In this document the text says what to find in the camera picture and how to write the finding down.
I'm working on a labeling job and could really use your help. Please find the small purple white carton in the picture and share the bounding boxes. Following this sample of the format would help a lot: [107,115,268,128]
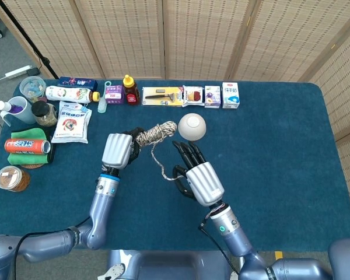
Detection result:
[204,85,222,109]

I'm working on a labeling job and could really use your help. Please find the white blue milk carton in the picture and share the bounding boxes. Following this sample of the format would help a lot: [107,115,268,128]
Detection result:
[222,82,240,110]

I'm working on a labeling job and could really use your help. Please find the bamboo folding screen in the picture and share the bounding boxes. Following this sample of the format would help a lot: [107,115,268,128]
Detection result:
[0,0,350,231]

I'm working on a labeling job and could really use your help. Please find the clear lidded jar brown contents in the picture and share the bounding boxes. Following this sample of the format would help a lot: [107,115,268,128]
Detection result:
[0,165,32,193]

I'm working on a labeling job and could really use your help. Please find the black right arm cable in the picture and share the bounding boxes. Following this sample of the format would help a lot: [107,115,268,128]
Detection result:
[198,217,243,277]

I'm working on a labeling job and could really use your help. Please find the black tripod stand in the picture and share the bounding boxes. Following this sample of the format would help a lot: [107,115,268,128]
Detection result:
[0,0,60,79]

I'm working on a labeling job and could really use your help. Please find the bear-shaped honey bottle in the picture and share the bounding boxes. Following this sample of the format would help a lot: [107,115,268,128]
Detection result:
[122,74,141,106]

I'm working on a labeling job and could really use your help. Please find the small white bottle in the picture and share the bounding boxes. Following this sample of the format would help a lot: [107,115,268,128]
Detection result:
[0,100,24,114]

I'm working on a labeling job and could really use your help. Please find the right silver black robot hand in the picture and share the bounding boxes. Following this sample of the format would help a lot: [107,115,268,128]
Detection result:
[171,141,225,207]

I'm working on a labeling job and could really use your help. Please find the grey mug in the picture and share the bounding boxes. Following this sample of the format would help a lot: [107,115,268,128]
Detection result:
[0,96,36,127]

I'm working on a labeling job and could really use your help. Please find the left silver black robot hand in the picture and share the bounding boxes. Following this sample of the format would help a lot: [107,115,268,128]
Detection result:
[101,127,146,170]

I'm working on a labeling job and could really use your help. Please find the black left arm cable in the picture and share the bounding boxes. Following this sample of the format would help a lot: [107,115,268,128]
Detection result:
[13,217,91,280]

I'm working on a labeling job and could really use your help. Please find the black tray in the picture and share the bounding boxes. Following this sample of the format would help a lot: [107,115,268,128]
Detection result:
[14,125,57,166]

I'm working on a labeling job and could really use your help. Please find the beige speckled braided rope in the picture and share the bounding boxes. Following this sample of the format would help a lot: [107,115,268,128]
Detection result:
[135,120,185,181]

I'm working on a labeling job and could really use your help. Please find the brown woven coaster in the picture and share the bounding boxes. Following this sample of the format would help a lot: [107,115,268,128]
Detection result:
[20,162,45,170]

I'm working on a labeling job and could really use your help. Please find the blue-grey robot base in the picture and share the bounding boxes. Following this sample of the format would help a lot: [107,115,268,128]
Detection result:
[97,249,240,280]

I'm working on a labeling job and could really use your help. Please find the white drink bottle yellow cap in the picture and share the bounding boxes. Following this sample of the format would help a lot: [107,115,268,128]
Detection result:
[45,85,101,103]

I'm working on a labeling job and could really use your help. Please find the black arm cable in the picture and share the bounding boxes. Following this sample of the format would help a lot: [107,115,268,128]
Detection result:
[13,217,91,280]
[198,217,243,277]

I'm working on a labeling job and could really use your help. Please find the razor on yellow blister card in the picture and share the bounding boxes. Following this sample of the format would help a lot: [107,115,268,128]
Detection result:
[142,86,185,107]

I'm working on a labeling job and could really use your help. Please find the green folded cloth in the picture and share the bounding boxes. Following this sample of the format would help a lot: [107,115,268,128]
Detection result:
[7,127,50,165]

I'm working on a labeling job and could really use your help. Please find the orange Arctic Ocean can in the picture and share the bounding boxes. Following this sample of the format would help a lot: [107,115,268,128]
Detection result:
[4,138,51,155]

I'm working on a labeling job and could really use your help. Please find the small purple box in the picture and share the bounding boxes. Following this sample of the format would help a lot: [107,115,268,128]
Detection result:
[104,84,125,105]

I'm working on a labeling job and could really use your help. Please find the white snack packet red print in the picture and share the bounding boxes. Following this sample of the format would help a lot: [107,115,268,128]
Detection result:
[182,85,205,107]

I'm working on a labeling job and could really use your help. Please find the white printed plastic bag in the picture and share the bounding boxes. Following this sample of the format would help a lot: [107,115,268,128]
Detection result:
[51,100,93,144]

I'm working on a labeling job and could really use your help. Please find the white power strip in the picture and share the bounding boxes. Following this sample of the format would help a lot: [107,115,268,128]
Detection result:
[5,65,33,79]

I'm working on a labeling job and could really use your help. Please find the small white bowl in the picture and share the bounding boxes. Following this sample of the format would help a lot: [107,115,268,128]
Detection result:
[177,113,207,141]

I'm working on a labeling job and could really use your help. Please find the dark blue toothpaste box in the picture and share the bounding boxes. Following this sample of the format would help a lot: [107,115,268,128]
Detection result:
[58,76,99,92]

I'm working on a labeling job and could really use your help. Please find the glass jar black lid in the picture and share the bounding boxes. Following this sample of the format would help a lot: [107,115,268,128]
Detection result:
[31,100,58,128]

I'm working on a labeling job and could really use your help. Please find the blue carpet table mat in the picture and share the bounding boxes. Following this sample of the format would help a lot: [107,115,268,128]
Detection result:
[0,79,350,252]

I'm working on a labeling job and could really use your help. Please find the clear plastic cup with bits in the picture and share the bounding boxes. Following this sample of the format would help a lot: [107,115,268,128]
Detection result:
[19,76,47,103]

